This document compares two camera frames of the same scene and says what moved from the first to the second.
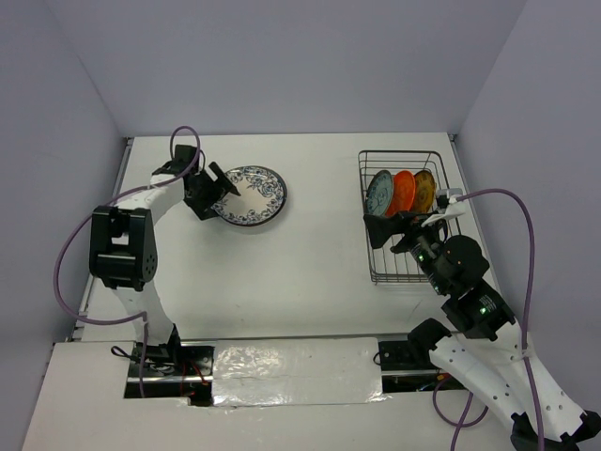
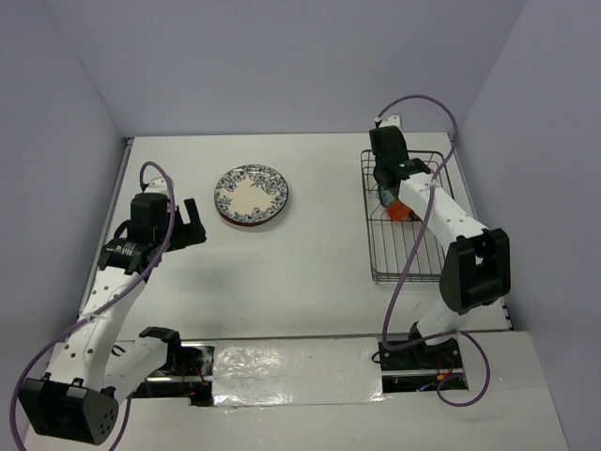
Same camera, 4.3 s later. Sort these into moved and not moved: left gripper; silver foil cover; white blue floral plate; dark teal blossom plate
Moved: dark teal blossom plate; left gripper
Not moved: silver foil cover; white blue floral plate
